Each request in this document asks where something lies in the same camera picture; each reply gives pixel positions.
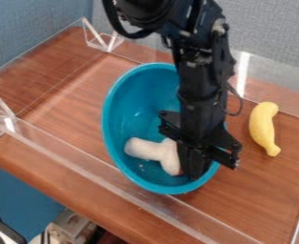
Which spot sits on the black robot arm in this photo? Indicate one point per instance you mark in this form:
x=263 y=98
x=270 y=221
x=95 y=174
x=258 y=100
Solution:
x=194 y=30

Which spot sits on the white and brown toy mushroom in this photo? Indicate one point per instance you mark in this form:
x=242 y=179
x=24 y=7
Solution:
x=156 y=151

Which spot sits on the white object under table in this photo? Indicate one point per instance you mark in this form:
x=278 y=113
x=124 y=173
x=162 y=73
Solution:
x=71 y=228

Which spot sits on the clear acrylic barrier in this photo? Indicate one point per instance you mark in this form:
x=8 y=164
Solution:
x=52 y=90

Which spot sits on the blue plastic bowl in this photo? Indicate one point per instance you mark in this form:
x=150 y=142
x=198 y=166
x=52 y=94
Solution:
x=143 y=92

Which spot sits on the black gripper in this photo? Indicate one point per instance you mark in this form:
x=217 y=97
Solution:
x=198 y=129

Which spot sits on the yellow toy banana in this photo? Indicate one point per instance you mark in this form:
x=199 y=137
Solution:
x=262 y=127

